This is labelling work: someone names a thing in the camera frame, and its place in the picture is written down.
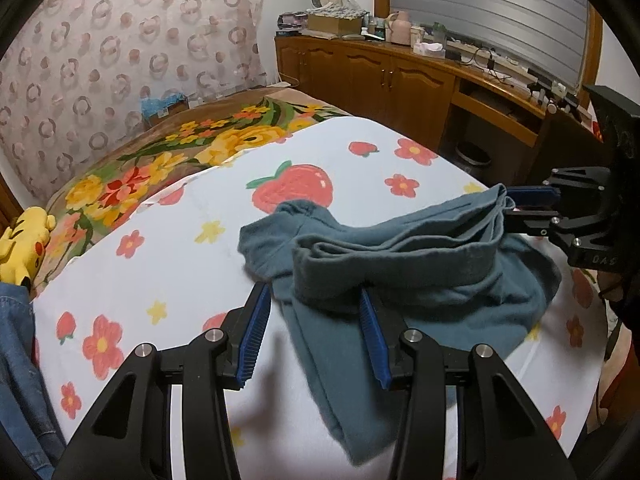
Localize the cardboard box with blue bag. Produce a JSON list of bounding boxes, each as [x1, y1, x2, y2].
[[140, 92, 191, 128]]

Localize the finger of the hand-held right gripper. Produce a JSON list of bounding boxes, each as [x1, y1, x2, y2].
[[505, 167, 611, 208], [505, 207, 611, 252]]

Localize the open cardboard box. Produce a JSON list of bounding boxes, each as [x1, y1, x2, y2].
[[306, 12, 363, 36]]

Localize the dark printed box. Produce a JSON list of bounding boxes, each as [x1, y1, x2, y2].
[[277, 10, 308, 31]]

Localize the dark trash bin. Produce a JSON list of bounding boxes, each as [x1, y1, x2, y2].
[[455, 141, 493, 168]]

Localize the yellow plush toy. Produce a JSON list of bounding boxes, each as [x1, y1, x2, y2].
[[0, 206, 57, 286]]

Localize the pink thermos jug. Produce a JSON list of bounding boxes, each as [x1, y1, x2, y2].
[[386, 10, 413, 45]]

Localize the white power strip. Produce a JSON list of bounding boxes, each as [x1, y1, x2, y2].
[[445, 42, 531, 70]]

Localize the wooden cabinet desk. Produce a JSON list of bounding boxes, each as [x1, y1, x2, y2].
[[274, 34, 596, 186]]

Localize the grey window blind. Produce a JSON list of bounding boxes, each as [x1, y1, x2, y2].
[[389, 0, 588, 86]]

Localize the ring pattern curtain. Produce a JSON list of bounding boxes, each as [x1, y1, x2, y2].
[[0, 0, 266, 201]]

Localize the person's right hand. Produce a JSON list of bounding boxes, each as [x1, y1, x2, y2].
[[597, 269, 626, 302]]

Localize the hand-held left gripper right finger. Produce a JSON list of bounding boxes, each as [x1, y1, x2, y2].
[[359, 290, 573, 480]]

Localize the white flower print blanket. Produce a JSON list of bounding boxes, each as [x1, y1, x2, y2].
[[30, 116, 608, 480]]

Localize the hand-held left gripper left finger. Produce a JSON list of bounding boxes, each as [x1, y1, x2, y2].
[[52, 280, 273, 480]]

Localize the teal short pants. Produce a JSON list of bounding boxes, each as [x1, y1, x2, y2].
[[237, 183, 563, 466]]

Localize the blue denim jeans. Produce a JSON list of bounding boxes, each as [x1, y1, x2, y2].
[[0, 282, 68, 480]]

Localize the brown floral blanket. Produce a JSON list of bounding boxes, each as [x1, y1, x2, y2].
[[30, 87, 346, 286]]

